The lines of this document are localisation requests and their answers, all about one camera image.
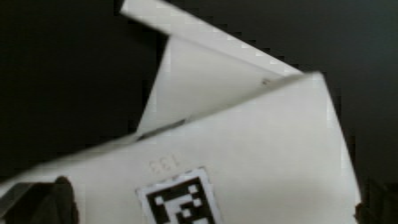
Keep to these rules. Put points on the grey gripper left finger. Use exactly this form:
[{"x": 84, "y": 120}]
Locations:
[{"x": 38, "y": 203}]

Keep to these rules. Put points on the white cabinet body box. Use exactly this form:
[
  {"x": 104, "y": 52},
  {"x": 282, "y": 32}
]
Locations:
[{"x": 214, "y": 68}]

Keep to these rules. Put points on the white panel piece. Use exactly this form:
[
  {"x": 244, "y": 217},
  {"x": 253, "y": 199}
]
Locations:
[{"x": 246, "y": 168}]

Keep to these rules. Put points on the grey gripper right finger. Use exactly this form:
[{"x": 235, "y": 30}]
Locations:
[{"x": 378, "y": 208}]

